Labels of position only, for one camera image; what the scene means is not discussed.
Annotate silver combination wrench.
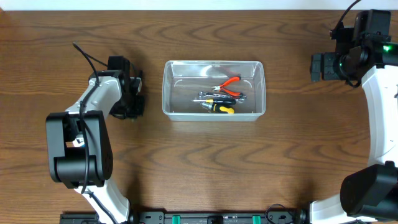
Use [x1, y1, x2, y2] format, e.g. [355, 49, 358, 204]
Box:
[198, 91, 246, 101]

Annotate stubby yellow black screwdriver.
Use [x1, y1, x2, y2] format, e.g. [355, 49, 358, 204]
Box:
[201, 103, 234, 114]

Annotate red handled pliers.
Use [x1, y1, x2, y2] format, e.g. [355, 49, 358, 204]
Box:
[211, 76, 243, 96]

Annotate thin black precision screwdriver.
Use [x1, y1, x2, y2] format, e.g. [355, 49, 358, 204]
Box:
[192, 98, 236, 105]

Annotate blue white card box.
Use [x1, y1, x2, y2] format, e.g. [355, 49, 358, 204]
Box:
[72, 137, 85, 147]

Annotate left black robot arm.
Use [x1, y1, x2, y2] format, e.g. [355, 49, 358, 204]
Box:
[45, 55, 145, 223]

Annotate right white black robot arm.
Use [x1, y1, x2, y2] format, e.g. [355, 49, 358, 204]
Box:
[297, 9, 397, 223]

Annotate clear plastic container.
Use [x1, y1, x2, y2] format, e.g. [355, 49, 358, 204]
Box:
[162, 60, 266, 121]

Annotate right black cable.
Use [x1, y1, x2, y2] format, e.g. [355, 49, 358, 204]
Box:
[334, 0, 363, 32]

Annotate black cable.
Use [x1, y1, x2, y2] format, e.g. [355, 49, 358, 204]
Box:
[334, 0, 363, 32]
[72, 42, 119, 224]

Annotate left black cable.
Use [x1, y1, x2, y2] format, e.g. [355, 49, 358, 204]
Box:
[72, 42, 119, 224]

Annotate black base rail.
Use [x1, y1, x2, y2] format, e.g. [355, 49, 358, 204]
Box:
[59, 210, 312, 224]

